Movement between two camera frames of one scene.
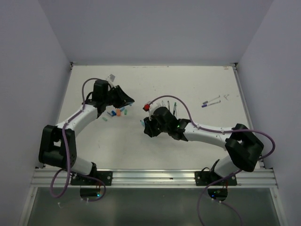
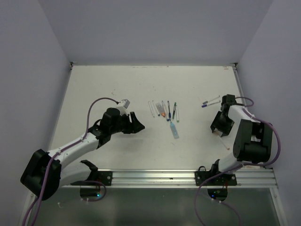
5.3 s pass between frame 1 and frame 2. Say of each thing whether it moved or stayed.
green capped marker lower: stayed
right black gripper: moved
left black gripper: moved
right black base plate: stayed
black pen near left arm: stayed
